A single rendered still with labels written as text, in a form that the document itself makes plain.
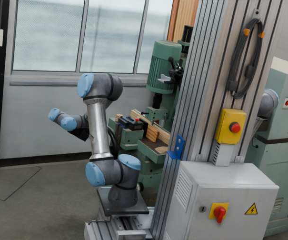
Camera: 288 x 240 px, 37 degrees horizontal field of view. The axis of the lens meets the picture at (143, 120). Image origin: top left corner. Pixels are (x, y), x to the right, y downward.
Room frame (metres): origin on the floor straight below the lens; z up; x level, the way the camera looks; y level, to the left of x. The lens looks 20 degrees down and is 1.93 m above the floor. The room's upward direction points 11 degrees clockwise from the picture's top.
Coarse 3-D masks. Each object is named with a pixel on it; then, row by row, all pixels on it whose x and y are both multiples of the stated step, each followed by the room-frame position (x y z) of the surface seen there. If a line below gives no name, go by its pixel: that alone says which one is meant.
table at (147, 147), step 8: (112, 120) 2.78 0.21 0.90; (112, 128) 2.76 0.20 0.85; (144, 136) 2.59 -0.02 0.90; (120, 144) 2.49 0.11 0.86; (128, 144) 2.48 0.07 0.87; (136, 144) 2.51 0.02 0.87; (144, 144) 2.46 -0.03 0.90; (152, 144) 2.48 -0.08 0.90; (160, 144) 2.51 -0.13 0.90; (144, 152) 2.45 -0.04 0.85; (152, 152) 2.38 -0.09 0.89; (152, 160) 2.37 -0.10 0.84; (160, 160) 2.36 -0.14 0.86
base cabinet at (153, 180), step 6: (150, 174) 2.45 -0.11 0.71; (156, 174) 2.48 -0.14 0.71; (138, 180) 2.45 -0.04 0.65; (144, 180) 2.42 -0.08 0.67; (150, 180) 2.45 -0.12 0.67; (156, 180) 2.48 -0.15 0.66; (108, 186) 2.70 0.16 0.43; (144, 186) 2.43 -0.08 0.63; (150, 186) 2.46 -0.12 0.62; (156, 186) 2.49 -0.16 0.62
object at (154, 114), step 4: (148, 108) 2.67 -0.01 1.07; (152, 108) 2.68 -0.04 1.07; (160, 108) 2.71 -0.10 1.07; (164, 108) 2.73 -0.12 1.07; (148, 112) 2.66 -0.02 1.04; (152, 112) 2.64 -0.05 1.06; (156, 112) 2.65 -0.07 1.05; (160, 112) 2.68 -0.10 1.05; (164, 112) 2.69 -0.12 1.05; (168, 112) 2.71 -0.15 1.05; (148, 116) 2.66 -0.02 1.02; (152, 116) 2.64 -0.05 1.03; (156, 116) 2.66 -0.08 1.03; (160, 116) 2.68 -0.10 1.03; (164, 116) 2.70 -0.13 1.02
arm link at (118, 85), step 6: (114, 78) 2.02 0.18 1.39; (114, 84) 2.00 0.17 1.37; (120, 84) 2.04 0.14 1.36; (114, 90) 2.00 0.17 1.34; (120, 90) 2.04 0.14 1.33; (114, 96) 2.04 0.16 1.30; (108, 102) 2.11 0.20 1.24; (84, 114) 2.25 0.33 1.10; (84, 120) 2.23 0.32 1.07; (84, 126) 2.24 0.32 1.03
